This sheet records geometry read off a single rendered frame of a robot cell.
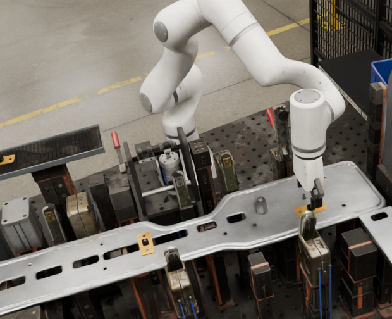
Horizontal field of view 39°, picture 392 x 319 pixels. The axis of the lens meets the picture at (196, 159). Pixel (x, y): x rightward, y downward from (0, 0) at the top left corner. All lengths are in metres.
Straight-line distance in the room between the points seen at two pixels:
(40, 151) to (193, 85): 0.54
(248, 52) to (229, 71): 2.90
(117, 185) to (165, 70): 0.38
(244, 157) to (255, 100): 1.66
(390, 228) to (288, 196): 0.29
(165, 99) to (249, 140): 0.65
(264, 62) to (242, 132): 1.06
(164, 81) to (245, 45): 0.46
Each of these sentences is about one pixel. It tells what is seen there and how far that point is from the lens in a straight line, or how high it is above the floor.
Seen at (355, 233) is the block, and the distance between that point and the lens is 1.54.
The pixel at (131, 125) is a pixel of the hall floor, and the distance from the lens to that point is 3.86.
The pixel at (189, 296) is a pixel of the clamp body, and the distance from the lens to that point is 1.41.
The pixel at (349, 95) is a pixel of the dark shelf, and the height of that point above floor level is 1.03.
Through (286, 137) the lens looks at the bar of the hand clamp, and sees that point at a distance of 1.64.
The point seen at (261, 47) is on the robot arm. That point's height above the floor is 1.47.
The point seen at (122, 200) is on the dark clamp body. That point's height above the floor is 1.04.
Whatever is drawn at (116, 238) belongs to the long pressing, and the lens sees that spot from 1.60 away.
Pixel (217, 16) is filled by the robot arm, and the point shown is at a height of 1.54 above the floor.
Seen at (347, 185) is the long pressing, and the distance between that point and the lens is 1.65.
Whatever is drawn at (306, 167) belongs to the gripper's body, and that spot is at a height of 1.19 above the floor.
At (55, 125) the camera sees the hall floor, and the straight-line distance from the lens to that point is 4.13.
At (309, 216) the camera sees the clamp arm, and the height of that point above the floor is 1.12.
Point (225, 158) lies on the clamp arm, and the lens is 1.62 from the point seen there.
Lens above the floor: 2.10
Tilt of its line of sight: 38 degrees down
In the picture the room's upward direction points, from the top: 11 degrees counter-clockwise
